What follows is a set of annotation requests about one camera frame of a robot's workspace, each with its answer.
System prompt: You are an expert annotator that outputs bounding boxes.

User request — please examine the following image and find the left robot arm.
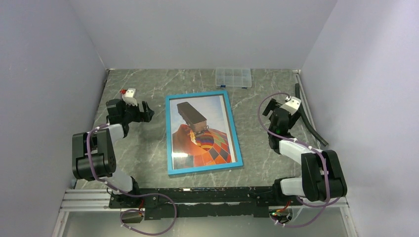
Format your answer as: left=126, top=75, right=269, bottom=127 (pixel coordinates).
left=72, top=99, right=155, bottom=207

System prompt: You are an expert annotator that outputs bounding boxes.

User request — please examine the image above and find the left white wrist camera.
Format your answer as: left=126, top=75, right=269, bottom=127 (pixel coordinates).
left=120, top=88, right=138, bottom=107

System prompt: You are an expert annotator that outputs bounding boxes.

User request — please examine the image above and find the blue picture frame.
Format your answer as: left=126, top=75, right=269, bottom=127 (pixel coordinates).
left=165, top=90, right=244, bottom=177

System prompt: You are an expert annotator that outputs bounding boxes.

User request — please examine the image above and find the black hose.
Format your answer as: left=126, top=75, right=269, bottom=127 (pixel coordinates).
left=294, top=82, right=329, bottom=147

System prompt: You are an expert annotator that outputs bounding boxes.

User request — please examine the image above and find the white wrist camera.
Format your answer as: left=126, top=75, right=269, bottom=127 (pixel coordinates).
left=120, top=88, right=138, bottom=107
left=280, top=96, right=301, bottom=115

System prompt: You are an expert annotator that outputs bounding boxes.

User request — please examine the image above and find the aluminium rail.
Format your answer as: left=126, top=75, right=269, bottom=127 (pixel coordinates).
left=60, top=186, right=350, bottom=212

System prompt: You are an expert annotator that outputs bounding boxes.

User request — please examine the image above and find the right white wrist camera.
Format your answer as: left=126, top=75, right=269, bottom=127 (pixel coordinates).
left=280, top=96, right=301, bottom=115

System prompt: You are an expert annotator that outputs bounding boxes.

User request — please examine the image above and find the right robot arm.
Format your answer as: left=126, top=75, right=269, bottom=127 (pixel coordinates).
left=262, top=97, right=347, bottom=205

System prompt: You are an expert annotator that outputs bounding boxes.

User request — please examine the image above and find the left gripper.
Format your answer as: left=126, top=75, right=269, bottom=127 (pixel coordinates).
left=121, top=99, right=154, bottom=123

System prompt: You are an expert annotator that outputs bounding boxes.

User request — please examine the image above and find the hot air balloon photo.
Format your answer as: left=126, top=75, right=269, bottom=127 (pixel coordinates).
left=169, top=95, right=238, bottom=170

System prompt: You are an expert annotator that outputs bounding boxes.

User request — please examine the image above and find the black base bar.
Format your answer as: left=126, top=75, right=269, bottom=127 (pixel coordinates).
left=108, top=186, right=303, bottom=220

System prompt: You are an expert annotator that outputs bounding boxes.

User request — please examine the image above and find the clear plastic organizer box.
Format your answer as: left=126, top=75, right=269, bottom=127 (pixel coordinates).
left=215, top=67, right=252, bottom=88

